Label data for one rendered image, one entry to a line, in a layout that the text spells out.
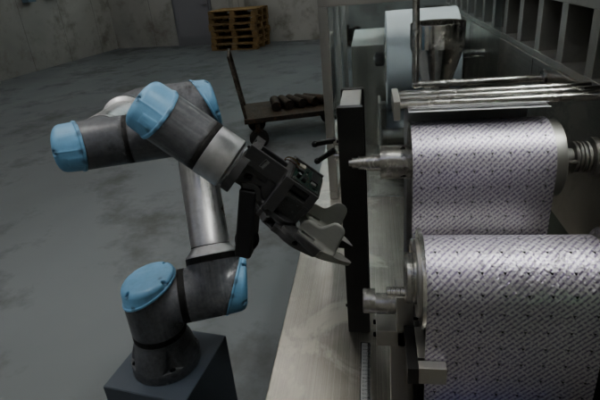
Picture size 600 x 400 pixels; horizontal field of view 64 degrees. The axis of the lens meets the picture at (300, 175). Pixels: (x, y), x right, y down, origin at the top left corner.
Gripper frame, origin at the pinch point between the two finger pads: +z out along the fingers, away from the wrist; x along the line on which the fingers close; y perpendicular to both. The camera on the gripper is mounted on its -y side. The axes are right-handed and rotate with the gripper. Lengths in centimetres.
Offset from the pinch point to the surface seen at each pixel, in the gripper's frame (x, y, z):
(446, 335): -5.1, 1.7, 17.9
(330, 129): 97, -18, 2
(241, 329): 125, -144, 34
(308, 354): 19.7, -37.8, 18.0
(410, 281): -2.0, 3.8, 9.7
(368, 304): 2.7, -6.6, 10.3
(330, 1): 98, 15, -23
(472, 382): -5.2, -2.4, 26.5
